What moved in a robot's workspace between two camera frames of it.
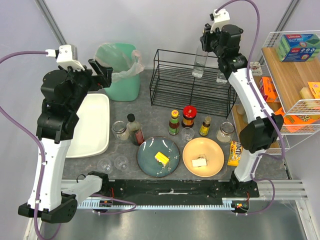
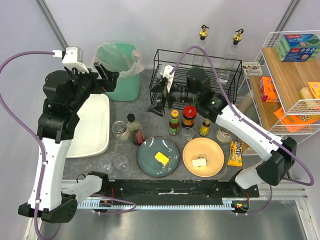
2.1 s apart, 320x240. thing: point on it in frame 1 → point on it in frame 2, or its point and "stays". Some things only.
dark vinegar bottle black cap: [135, 130] stays
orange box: [268, 90] stays
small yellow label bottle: [205, 127] stays
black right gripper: [207, 40] → [165, 93]
